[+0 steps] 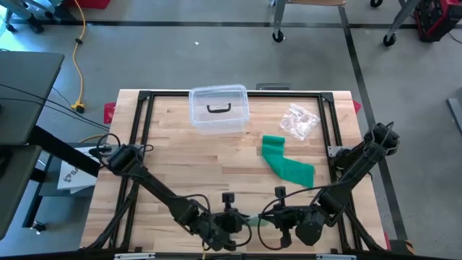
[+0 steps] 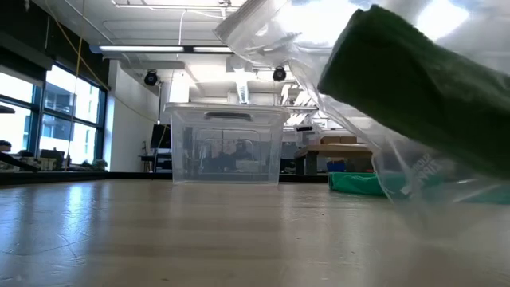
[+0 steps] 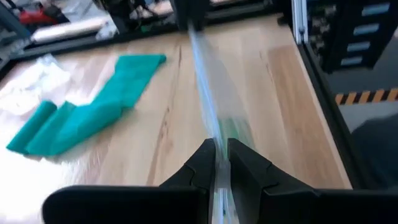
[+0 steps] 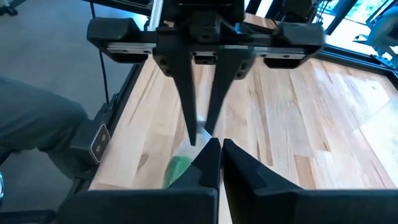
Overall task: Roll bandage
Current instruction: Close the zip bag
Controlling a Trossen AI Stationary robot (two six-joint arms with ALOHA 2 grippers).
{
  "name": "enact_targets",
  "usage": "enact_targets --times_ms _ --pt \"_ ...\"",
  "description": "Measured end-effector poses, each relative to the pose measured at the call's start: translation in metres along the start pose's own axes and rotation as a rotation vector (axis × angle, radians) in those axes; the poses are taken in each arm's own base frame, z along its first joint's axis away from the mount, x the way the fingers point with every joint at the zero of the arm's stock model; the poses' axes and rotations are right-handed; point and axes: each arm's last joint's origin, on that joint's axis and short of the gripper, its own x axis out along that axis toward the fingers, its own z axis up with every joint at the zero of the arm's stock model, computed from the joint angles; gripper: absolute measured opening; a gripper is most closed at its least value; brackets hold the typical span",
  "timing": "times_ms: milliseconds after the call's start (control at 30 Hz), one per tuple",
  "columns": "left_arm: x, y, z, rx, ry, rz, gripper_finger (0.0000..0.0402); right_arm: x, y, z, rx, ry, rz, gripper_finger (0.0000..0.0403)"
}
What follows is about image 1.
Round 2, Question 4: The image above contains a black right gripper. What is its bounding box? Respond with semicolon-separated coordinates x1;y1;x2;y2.
258;186;308;249

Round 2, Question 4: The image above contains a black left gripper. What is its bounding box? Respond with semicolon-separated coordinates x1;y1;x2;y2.
214;192;256;252

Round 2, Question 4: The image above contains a clear plastic bag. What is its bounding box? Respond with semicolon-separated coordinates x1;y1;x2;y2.
279;103;321;142
245;212;271;229

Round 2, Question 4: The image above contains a teal elastic bandage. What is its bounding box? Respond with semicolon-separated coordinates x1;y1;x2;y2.
261;135;315;189

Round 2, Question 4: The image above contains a crumpled clear plastic bag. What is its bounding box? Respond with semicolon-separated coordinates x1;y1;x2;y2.
279;103;321;142

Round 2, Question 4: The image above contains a clear plastic storage box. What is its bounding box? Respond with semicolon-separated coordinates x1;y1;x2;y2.
188;84;251;137

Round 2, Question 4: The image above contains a white printed cardboard sign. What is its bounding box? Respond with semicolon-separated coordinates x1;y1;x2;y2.
56;146;100;195

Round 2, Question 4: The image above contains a grey cart leg with caster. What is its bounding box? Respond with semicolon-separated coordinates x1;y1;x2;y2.
271;0;289;44
382;0;422;48

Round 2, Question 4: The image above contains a black desk support beam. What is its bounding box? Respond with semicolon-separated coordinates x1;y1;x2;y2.
27;125;102;178

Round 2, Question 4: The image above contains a small black caster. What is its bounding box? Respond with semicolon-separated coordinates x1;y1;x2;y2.
30;220;48;235

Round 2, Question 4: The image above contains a grey metal bar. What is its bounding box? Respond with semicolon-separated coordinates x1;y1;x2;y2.
446;97;462;137

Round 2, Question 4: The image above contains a dark grey desk top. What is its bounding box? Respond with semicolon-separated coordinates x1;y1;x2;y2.
0;144;43;240
0;50;65;147

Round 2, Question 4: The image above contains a red and black crate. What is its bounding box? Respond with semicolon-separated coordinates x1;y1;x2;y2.
413;0;462;43

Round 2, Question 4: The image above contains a red plastic bin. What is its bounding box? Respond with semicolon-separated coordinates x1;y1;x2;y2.
64;0;112;10

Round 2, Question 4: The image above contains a black office chair base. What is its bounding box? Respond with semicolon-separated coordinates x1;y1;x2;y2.
3;0;75;35

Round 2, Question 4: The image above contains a silver edge bracket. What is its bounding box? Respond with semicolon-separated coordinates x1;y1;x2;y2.
113;252;156;260
315;253;358;260

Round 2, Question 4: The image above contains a black box handle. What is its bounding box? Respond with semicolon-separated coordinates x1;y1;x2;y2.
206;103;232;114

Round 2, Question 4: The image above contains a grey metal bracket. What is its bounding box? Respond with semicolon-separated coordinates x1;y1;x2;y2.
255;82;291;91

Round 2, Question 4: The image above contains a yellow extension cable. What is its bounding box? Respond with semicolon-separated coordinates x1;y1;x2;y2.
71;0;87;115

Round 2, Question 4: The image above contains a thin black cable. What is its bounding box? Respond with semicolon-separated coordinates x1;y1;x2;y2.
0;83;111;129
0;96;111;132

